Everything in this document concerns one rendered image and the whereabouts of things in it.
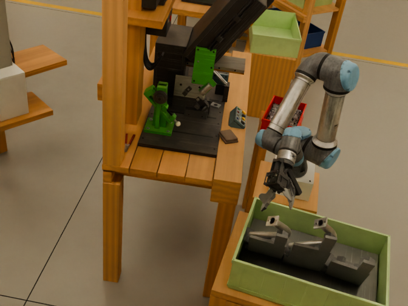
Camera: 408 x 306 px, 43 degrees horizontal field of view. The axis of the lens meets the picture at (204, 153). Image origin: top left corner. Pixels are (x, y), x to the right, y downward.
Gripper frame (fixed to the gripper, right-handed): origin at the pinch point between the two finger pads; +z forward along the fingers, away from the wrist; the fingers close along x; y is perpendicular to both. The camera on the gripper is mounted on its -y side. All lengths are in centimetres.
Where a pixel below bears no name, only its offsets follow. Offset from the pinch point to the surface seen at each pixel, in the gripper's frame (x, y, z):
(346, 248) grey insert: -5, -54, -6
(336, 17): -157, -176, -301
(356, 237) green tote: 0, -53, -11
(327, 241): 12.7, -17.3, 5.0
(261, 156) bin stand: -78, -56, -65
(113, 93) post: -64, 53, -37
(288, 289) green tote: -5.6, -22.6, 23.4
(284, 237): 2.8, -4.5, 8.8
